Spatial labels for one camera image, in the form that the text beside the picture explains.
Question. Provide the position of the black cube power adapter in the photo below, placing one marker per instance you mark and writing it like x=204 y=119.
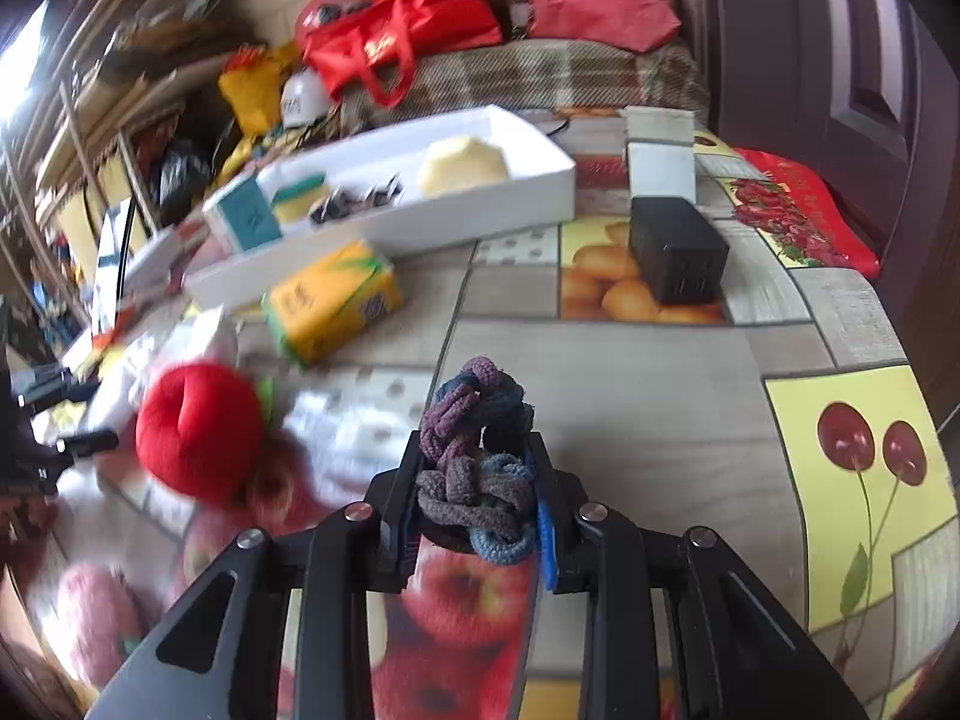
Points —
x=675 y=247

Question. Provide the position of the yellow tea box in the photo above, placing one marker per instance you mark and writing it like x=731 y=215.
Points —
x=330 y=304

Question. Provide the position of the dark hair clips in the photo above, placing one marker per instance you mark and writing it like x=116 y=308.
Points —
x=352 y=202

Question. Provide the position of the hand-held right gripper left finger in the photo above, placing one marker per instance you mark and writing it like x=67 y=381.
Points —
x=401 y=510

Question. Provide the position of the red tote bag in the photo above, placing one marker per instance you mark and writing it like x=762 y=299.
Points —
x=405 y=22

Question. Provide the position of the wooden shelf rack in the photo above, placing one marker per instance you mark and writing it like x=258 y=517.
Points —
x=82 y=105

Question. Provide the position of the yellow plastic bag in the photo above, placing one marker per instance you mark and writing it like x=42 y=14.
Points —
x=255 y=90

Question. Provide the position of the green yellow sponge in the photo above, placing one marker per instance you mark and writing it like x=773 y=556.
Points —
x=300 y=199

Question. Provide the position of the white cardboard box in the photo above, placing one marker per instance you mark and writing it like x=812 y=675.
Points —
x=465 y=214

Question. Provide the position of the red plush apple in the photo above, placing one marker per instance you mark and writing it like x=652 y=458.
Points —
x=199 y=427

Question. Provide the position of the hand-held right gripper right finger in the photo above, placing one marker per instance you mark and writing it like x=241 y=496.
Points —
x=544 y=532

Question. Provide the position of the red printed cushion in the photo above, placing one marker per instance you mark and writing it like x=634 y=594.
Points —
x=810 y=210

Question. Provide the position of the white helmet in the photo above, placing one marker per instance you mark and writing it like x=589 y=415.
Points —
x=304 y=97

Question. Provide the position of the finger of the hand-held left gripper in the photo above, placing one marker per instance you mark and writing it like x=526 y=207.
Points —
x=90 y=442
x=64 y=388

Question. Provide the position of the teal small box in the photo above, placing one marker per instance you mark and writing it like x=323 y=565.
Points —
x=244 y=214

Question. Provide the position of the plaid blanket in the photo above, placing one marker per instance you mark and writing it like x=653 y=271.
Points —
x=540 y=75

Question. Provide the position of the white flat carton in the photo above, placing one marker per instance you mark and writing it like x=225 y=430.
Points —
x=150 y=255

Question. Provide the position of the grey panelled door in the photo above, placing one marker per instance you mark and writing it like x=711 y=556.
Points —
x=825 y=52

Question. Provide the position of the pale yellow foam block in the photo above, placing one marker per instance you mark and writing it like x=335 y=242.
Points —
x=461 y=165

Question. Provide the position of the red round helmet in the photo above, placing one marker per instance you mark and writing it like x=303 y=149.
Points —
x=330 y=11

